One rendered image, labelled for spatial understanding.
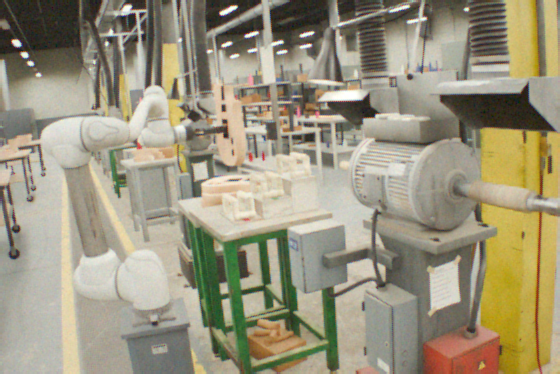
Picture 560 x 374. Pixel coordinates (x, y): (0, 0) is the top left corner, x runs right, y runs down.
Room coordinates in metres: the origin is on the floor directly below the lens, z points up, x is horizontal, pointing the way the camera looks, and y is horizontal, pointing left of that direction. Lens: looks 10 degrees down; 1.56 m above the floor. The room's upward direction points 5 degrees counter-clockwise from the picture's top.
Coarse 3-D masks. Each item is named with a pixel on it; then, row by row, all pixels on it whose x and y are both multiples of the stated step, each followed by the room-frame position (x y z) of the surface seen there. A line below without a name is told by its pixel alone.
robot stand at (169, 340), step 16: (176, 304) 1.95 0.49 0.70; (128, 320) 1.82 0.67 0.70; (176, 320) 1.79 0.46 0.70; (128, 336) 1.70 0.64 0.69; (144, 336) 1.72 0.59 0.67; (160, 336) 1.74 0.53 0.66; (176, 336) 1.76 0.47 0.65; (144, 352) 1.72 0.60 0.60; (160, 352) 1.74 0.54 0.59; (176, 352) 1.76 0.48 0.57; (144, 368) 1.72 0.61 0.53; (160, 368) 1.74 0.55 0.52; (176, 368) 1.75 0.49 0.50; (192, 368) 1.79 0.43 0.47
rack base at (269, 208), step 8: (248, 192) 2.62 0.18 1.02; (256, 200) 2.44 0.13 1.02; (264, 200) 2.39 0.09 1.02; (272, 200) 2.39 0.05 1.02; (280, 200) 2.40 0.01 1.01; (288, 200) 2.42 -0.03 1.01; (256, 208) 2.45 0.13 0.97; (264, 208) 2.37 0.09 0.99; (272, 208) 2.39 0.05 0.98; (280, 208) 2.40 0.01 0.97; (288, 208) 2.42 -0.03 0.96; (264, 216) 2.37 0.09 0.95; (272, 216) 2.38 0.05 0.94; (280, 216) 2.40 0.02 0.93
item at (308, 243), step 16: (304, 224) 1.54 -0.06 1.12; (320, 224) 1.53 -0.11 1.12; (336, 224) 1.51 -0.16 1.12; (304, 240) 1.45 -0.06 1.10; (320, 240) 1.47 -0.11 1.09; (336, 240) 1.49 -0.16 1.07; (304, 256) 1.44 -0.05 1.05; (320, 256) 1.47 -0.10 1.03; (304, 272) 1.44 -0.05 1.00; (320, 272) 1.46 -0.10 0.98; (336, 272) 1.49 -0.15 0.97; (304, 288) 1.44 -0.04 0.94; (320, 288) 1.46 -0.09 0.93; (352, 288) 1.46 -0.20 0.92
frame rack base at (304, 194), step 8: (288, 176) 2.55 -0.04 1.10; (304, 176) 2.50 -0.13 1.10; (312, 176) 2.49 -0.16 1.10; (272, 184) 2.66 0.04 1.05; (288, 184) 2.45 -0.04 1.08; (296, 184) 2.44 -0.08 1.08; (304, 184) 2.45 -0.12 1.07; (312, 184) 2.47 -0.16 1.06; (288, 192) 2.46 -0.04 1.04; (296, 192) 2.44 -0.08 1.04; (304, 192) 2.45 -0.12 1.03; (312, 192) 2.47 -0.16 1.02; (296, 200) 2.43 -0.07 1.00; (304, 200) 2.45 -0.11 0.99; (312, 200) 2.47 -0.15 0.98; (296, 208) 2.43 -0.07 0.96; (304, 208) 2.45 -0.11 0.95; (312, 208) 2.47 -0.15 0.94
